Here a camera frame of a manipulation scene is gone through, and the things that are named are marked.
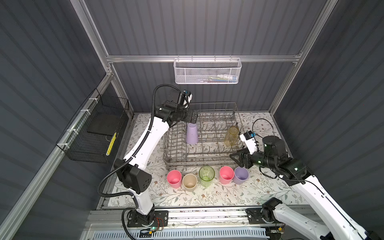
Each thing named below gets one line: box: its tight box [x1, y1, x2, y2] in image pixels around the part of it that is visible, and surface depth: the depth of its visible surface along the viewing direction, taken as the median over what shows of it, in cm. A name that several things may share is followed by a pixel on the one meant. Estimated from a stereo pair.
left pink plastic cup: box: [166, 169, 183, 189], surface depth 86 cm
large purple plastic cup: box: [186, 122, 199, 145], surface depth 94 cm
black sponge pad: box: [87, 112, 121, 136], surface depth 77 cm
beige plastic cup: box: [182, 173, 198, 192], surface depth 80 cm
